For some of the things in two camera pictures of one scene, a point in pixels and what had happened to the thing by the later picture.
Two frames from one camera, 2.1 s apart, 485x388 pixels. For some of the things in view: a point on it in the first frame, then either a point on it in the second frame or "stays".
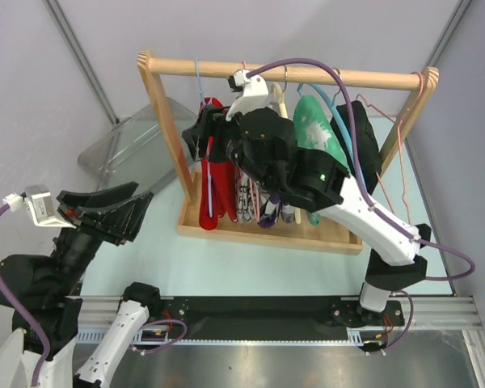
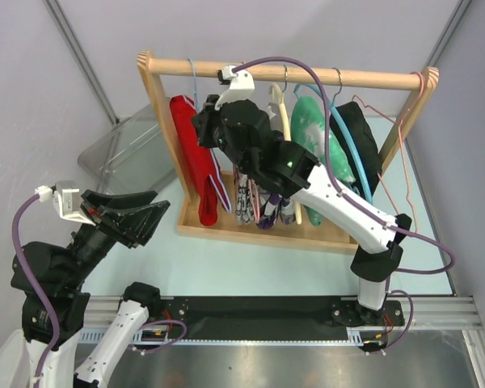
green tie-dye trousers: (315, 128) stays
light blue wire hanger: (210, 156) → (194, 85)
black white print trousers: (248, 196) stays
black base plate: (269, 318) stays
